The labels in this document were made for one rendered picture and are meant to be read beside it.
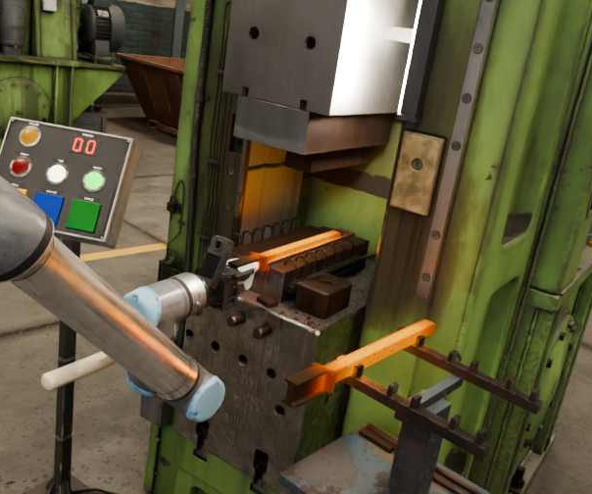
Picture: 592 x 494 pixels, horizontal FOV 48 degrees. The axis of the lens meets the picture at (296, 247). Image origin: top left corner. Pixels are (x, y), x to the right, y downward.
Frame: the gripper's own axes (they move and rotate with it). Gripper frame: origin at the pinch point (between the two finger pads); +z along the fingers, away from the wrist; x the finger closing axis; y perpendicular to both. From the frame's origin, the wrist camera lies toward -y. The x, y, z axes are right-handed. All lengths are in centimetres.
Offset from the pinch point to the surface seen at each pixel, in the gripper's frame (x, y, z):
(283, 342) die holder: 13.8, 14.5, -3.3
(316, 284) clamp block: 14.7, 2.3, 5.7
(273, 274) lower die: 4.5, 2.7, 3.0
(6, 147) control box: -70, -13, -17
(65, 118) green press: -409, 65, 262
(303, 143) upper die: 7.0, -29.2, 4.0
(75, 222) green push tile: -44.4, 0.8, -14.9
